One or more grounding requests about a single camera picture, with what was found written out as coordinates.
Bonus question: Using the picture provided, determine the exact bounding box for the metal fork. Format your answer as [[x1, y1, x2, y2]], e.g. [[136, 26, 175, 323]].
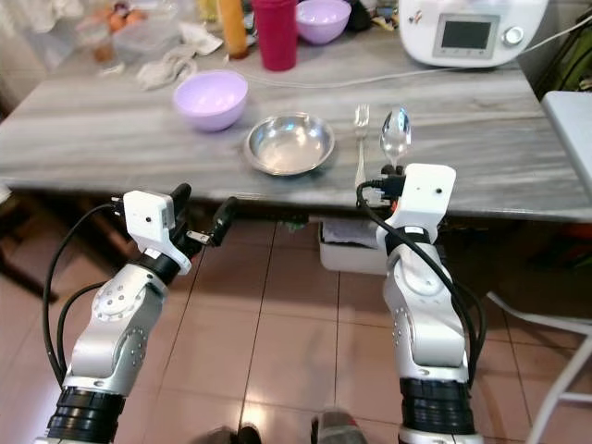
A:
[[352, 104, 372, 187]]

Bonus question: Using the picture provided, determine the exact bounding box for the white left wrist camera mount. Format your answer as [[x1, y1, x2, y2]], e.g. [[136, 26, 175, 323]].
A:
[[123, 191, 178, 253]]

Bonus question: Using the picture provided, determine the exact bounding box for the red plastic cup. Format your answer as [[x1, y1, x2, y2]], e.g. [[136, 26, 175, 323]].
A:
[[253, 0, 299, 72]]

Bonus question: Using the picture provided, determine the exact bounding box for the shiny metal spoon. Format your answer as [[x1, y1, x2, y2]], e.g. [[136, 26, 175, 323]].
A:
[[380, 105, 413, 170]]

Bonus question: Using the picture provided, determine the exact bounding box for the dark wooden chair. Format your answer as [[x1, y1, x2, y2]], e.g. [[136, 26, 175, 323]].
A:
[[0, 190, 70, 304]]

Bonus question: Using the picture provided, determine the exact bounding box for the stainless steel bowl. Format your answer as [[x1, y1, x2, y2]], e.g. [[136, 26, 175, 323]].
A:
[[244, 112, 336, 177]]

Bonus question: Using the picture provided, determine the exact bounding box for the crumpled white cloth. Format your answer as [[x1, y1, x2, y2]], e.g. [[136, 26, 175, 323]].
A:
[[135, 46, 197, 92]]

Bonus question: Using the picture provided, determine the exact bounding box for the white side table top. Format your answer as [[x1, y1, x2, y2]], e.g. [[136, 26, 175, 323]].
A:
[[542, 91, 592, 172]]

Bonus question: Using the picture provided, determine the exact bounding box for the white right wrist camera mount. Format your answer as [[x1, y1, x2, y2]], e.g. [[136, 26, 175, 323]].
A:
[[389, 163, 457, 238]]

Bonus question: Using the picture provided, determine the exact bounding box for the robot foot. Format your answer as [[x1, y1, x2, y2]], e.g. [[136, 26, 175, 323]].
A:
[[311, 410, 380, 444], [194, 424, 260, 444]]

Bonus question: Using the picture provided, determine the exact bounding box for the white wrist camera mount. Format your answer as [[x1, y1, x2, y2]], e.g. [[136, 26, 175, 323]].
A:
[[123, 191, 178, 253], [389, 163, 457, 238]]

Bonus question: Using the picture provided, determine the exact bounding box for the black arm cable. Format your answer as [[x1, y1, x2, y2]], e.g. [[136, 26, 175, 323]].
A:
[[41, 203, 126, 389], [356, 179, 487, 385]]

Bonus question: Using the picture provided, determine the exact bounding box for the white storage box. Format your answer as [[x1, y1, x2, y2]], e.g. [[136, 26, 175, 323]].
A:
[[318, 220, 389, 276]]

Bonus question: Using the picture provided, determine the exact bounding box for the white kitchen appliance with screen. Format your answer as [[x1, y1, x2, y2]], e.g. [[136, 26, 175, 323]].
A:
[[398, 0, 550, 68]]

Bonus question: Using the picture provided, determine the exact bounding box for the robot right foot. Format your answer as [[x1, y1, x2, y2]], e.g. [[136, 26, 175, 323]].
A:
[[311, 410, 380, 444]]

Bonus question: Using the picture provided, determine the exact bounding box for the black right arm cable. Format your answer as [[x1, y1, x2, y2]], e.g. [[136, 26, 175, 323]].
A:
[[356, 179, 487, 385]]

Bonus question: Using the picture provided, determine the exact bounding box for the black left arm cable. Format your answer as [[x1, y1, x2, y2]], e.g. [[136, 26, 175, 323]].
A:
[[41, 203, 126, 389]]

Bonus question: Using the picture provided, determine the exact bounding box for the lilac plastic bowl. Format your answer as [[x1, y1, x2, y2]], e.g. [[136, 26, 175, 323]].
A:
[[173, 70, 250, 132], [296, 0, 352, 45]]

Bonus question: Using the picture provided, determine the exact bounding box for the orange bottle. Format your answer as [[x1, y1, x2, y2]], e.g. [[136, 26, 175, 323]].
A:
[[218, 0, 249, 59]]

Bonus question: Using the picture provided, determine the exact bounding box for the clear plastic food container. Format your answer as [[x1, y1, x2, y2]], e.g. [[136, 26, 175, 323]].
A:
[[113, 22, 181, 64]]

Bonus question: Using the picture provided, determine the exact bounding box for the white metal chair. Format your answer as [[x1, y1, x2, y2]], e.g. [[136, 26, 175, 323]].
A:
[[486, 291, 592, 444]]

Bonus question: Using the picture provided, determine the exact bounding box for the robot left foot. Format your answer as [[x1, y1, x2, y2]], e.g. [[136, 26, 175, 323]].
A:
[[194, 424, 260, 444]]

